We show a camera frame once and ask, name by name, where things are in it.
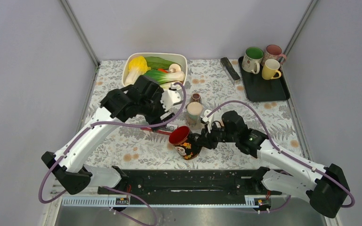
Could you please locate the floral tablecloth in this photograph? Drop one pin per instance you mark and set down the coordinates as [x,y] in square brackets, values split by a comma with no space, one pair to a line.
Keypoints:
[131,148]

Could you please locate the tall floral beige mug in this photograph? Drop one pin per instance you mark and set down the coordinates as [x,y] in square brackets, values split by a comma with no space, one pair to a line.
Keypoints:
[194,110]

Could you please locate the small brown mug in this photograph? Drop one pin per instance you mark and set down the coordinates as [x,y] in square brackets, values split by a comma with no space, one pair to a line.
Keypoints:
[195,98]

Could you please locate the green leaf vegetable toy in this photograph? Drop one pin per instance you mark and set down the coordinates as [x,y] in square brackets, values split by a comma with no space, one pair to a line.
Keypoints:
[158,63]

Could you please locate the red silver gum box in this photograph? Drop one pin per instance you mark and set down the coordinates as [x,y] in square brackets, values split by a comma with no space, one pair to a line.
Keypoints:
[166,130]

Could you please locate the pink ghost pattern mug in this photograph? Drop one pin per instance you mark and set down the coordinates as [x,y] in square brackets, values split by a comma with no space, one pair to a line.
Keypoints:
[274,52]

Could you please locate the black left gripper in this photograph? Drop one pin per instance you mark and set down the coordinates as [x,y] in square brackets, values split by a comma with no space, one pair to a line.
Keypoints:
[158,97]

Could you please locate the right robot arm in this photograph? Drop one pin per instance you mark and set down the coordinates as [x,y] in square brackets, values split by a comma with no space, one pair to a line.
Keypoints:
[324,188]

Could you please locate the cream christmas mug green inside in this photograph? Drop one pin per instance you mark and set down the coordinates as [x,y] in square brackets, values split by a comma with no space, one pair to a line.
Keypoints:
[252,59]

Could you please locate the black tray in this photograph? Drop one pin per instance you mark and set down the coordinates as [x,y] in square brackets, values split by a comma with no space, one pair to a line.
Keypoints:
[259,90]

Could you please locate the white napa cabbage toy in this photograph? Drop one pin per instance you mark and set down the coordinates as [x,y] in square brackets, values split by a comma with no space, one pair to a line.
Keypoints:
[137,66]

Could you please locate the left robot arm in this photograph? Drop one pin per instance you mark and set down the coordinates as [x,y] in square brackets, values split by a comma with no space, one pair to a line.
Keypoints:
[68,164]

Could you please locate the black interior mug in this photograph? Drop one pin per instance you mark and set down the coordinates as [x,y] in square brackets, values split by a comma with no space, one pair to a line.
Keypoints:
[184,142]

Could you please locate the green bok choy toy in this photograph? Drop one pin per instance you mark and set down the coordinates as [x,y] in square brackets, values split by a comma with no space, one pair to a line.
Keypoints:
[162,77]

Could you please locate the mushroom toy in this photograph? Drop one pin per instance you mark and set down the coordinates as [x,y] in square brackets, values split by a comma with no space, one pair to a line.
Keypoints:
[174,68]

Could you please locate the white vegetable tray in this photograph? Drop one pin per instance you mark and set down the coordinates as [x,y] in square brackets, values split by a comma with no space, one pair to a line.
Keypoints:
[177,58]

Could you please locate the yellow mug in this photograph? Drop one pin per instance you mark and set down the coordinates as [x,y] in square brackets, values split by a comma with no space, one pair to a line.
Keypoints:
[271,70]

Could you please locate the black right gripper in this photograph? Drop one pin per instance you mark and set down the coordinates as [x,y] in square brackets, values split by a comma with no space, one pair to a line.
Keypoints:
[206,138]

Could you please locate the green leek stalk toy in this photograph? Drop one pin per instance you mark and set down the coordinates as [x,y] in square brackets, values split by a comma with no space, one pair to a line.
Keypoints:
[171,85]

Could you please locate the black rectangular box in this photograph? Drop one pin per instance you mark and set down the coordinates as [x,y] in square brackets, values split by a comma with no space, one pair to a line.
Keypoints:
[230,71]

